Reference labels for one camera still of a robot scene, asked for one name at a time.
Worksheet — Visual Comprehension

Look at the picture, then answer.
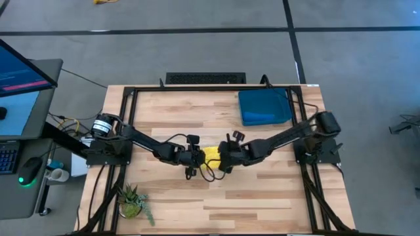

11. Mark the yellow microfiber towel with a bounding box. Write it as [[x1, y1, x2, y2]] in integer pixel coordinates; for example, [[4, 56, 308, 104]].
[[200, 146, 221, 171]]

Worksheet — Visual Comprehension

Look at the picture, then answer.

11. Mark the folded dark teal cloth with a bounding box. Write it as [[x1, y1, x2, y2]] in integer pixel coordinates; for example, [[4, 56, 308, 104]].
[[238, 87, 293, 127]]

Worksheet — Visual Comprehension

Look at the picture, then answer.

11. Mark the potted green succulent plant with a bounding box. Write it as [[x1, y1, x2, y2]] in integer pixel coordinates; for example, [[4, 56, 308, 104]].
[[117, 183, 156, 227]]

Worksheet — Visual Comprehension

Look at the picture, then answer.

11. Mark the white box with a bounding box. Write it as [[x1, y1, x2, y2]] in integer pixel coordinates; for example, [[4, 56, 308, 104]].
[[70, 135, 93, 178]]

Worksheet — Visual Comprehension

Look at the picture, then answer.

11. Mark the black metal beam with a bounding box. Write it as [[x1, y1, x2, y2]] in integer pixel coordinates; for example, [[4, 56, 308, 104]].
[[41, 121, 89, 159]]

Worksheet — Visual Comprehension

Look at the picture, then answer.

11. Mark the white mug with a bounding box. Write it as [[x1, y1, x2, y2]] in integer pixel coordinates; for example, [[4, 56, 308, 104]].
[[44, 167, 70, 183]]

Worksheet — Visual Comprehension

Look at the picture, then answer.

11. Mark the black computer mouse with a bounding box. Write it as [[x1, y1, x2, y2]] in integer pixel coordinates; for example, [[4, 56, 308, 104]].
[[16, 157, 43, 188]]

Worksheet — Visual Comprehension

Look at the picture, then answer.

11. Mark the grey computer desk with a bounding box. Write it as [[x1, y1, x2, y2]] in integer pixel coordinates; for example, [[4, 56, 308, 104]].
[[0, 58, 64, 220]]

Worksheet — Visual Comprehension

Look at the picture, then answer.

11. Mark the black backlit keyboard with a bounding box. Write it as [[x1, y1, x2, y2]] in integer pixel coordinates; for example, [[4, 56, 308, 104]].
[[0, 140, 21, 176]]

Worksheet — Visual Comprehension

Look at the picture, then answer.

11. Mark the black computer monitor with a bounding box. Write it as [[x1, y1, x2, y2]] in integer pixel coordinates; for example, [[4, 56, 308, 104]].
[[0, 38, 59, 98]]

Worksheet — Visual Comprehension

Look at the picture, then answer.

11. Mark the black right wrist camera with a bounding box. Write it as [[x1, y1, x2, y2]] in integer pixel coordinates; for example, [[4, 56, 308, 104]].
[[218, 142, 231, 172]]

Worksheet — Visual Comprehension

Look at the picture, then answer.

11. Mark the black left wrist camera cable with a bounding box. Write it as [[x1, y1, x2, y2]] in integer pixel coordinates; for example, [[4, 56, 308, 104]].
[[163, 132, 217, 183]]

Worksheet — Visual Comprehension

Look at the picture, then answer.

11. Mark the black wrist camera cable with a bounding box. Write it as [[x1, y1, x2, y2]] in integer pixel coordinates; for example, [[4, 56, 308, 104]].
[[163, 132, 217, 183], [206, 159, 230, 182]]

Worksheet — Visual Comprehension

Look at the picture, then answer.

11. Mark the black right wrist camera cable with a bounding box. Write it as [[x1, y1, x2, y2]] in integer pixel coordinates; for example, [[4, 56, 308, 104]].
[[206, 159, 230, 182]]

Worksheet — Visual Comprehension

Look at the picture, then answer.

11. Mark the long black hanging cable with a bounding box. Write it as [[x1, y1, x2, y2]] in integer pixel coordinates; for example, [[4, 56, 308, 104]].
[[260, 74, 320, 114]]

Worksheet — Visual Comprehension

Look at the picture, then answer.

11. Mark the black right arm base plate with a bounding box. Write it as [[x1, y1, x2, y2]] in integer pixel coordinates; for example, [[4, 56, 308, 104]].
[[294, 137, 342, 165]]

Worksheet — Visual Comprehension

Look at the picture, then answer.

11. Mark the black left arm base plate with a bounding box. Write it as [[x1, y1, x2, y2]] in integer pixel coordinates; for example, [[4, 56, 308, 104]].
[[85, 139, 132, 167]]

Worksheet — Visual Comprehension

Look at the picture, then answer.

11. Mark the thin yellow wire loop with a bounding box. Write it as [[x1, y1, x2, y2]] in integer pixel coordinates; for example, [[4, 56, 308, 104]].
[[57, 117, 81, 136]]

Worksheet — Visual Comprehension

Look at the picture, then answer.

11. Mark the thin black cable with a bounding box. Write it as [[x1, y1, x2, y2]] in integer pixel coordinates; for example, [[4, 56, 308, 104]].
[[60, 68, 109, 89]]

